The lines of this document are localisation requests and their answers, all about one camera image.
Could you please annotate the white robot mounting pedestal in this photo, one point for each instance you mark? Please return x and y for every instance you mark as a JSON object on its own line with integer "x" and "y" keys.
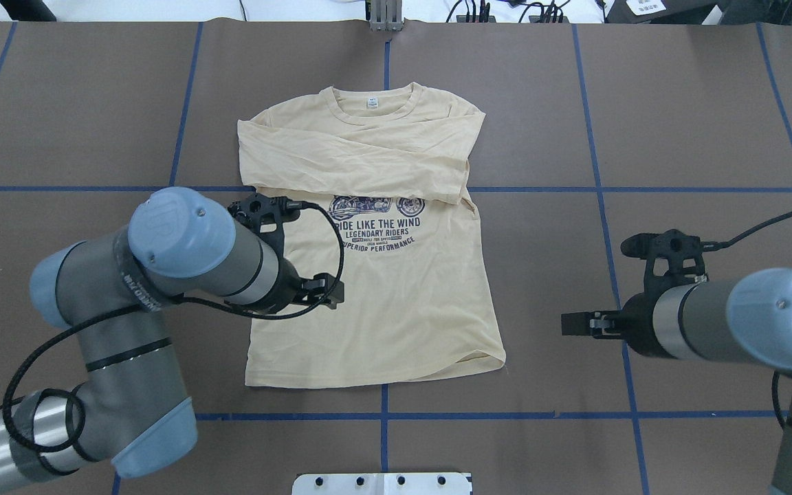
{"x": 385, "y": 483}

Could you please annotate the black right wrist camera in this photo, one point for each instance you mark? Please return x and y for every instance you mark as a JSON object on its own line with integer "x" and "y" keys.
{"x": 672, "y": 259}

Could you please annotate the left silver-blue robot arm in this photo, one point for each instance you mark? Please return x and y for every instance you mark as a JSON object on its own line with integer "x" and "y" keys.
{"x": 108, "y": 386}

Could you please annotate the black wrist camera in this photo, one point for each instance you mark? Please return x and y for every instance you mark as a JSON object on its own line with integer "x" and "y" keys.
{"x": 265, "y": 216}
{"x": 672, "y": 259}

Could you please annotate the black box white label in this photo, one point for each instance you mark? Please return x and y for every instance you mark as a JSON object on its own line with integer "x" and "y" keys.
{"x": 659, "y": 12}

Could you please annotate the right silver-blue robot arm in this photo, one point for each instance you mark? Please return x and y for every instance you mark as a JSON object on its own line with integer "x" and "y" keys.
{"x": 748, "y": 321}

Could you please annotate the cream long-sleeve printed shirt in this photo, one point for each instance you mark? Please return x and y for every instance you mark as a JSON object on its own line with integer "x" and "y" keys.
{"x": 391, "y": 169}

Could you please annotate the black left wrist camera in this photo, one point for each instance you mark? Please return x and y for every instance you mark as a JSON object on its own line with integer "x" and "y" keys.
{"x": 265, "y": 216}

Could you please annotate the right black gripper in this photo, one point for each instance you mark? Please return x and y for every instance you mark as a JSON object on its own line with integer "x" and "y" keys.
{"x": 639, "y": 325}

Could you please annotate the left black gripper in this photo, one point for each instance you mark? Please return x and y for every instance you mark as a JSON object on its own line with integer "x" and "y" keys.
{"x": 291, "y": 287}

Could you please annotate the aluminium frame post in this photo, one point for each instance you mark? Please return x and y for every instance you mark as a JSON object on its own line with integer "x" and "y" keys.
{"x": 384, "y": 15}

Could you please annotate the brown paper table cover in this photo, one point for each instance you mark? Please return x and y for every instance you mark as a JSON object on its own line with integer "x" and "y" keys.
{"x": 593, "y": 133}

